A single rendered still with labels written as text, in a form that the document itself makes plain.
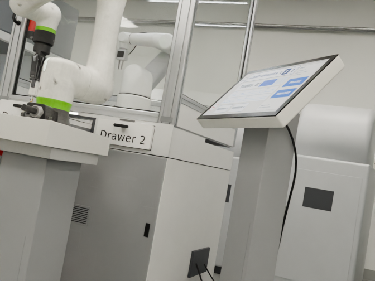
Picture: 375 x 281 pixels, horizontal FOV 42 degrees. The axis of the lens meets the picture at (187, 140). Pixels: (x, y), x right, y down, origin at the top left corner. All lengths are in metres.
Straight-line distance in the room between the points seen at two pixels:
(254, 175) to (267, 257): 0.28
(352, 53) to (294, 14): 0.76
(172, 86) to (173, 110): 0.11
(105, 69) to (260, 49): 3.77
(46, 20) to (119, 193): 0.84
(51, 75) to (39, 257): 0.63
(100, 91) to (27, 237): 0.59
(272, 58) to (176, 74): 3.36
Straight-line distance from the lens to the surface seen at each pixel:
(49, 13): 2.31
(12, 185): 1.77
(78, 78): 1.81
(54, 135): 1.62
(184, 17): 2.24
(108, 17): 1.96
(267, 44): 5.52
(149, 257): 2.16
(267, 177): 1.65
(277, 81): 1.69
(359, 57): 5.33
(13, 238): 1.77
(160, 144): 2.14
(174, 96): 2.16
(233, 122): 1.66
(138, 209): 2.18
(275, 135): 1.66
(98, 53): 1.92
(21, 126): 1.66
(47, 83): 1.79
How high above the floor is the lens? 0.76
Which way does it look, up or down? 3 degrees up
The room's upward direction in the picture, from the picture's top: 10 degrees clockwise
